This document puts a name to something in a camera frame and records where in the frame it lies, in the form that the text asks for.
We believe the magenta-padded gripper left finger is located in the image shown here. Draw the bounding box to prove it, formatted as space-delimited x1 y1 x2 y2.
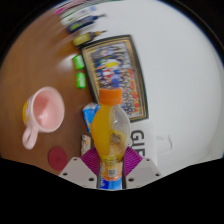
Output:
58 146 101 190

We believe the white gift bag with dogs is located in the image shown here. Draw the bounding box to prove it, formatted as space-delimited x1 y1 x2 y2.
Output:
128 120 174 164

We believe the blue tissue pack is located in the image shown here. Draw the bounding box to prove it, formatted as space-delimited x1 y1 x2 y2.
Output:
82 101 101 133

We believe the orange-capped clear drink bottle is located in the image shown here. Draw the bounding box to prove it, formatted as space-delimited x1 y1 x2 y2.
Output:
90 87 132 182

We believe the flat round red coaster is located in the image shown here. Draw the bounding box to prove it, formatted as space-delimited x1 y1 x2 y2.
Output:
47 146 69 172

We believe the pink mug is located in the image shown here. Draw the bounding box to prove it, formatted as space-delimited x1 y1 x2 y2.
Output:
21 86 65 150

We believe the amber pump bottle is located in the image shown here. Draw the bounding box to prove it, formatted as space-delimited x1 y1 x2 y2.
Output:
72 30 108 47

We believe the framed group photo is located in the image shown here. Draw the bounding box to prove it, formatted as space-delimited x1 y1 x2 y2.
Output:
80 34 150 123

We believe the small green box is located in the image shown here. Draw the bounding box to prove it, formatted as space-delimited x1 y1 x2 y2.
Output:
75 71 87 90
72 54 86 71

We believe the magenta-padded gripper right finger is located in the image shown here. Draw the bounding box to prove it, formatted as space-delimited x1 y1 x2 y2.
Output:
122 146 163 190

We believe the small colourful snack packet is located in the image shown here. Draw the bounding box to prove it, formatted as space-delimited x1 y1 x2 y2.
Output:
80 134 92 157

